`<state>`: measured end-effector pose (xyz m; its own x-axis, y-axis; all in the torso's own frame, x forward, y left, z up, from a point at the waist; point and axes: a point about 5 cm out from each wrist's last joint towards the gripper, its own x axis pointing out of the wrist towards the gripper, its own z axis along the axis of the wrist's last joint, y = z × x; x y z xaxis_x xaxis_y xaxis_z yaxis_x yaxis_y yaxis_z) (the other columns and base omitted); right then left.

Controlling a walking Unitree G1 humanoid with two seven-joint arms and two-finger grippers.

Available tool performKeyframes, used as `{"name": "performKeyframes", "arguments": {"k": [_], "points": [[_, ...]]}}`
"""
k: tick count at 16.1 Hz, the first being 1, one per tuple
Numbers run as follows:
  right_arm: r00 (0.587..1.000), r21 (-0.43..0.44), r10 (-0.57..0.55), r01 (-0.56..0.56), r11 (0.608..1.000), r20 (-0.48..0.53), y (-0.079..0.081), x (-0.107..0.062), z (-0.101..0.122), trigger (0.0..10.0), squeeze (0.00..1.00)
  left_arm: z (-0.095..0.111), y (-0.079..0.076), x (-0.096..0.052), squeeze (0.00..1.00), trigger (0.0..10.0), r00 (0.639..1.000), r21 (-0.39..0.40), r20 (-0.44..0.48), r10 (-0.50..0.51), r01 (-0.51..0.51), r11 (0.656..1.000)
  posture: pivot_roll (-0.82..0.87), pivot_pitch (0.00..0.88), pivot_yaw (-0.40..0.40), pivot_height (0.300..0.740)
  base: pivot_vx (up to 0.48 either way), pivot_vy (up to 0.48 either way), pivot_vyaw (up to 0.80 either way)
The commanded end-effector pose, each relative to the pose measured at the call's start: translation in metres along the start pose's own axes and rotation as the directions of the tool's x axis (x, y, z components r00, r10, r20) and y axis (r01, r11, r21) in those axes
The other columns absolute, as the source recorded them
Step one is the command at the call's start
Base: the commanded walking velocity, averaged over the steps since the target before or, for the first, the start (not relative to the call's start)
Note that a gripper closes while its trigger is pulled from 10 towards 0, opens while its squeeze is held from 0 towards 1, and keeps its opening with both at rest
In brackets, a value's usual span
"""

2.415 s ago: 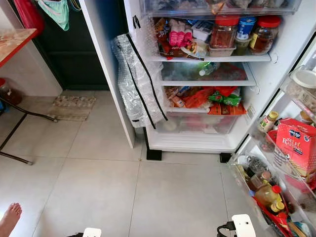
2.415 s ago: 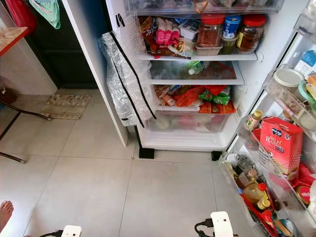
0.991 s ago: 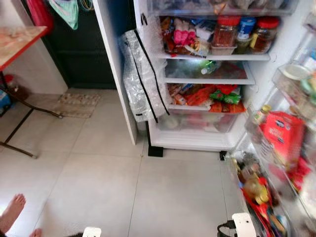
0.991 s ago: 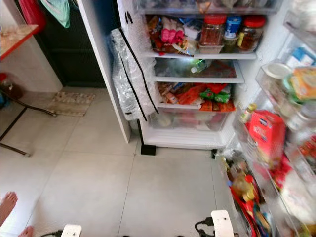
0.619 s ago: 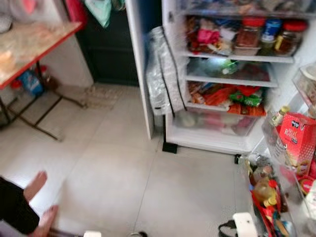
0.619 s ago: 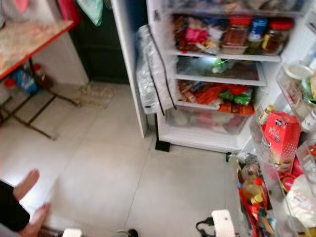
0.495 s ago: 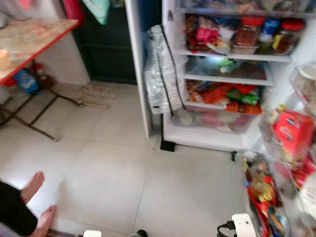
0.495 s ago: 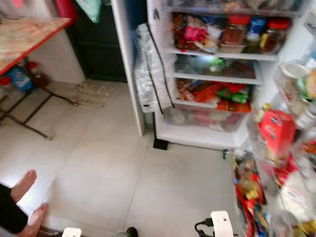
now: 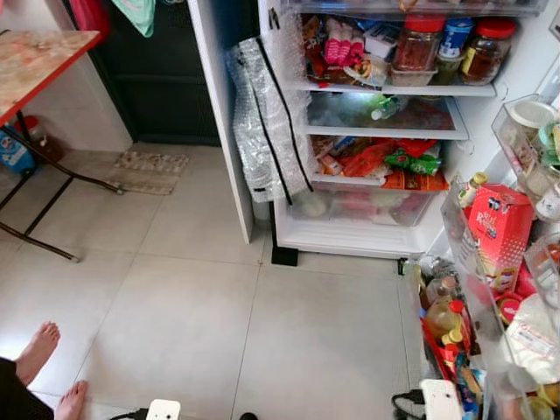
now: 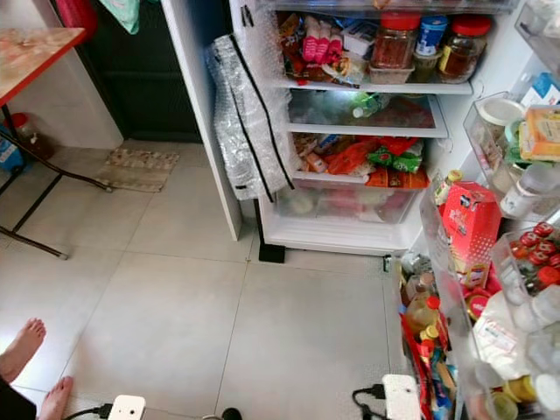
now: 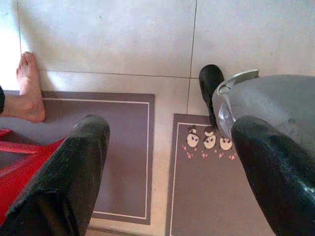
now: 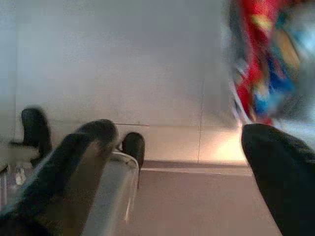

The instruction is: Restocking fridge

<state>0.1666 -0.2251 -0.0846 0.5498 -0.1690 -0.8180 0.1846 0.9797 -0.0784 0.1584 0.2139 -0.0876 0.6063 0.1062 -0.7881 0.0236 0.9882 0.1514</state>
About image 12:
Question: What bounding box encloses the colourful goods rack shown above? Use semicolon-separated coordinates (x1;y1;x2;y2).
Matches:
228;0;315;126

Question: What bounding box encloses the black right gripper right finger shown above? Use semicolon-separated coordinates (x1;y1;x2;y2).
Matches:
241;123;315;236

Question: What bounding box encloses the clear plastic fridge shelf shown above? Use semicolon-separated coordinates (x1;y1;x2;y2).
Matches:
86;150;140;224

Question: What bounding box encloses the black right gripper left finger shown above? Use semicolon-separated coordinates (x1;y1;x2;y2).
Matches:
0;118;120;236

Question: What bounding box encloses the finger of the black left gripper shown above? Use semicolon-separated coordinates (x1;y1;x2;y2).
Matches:
122;132;146;173
21;107;53;168

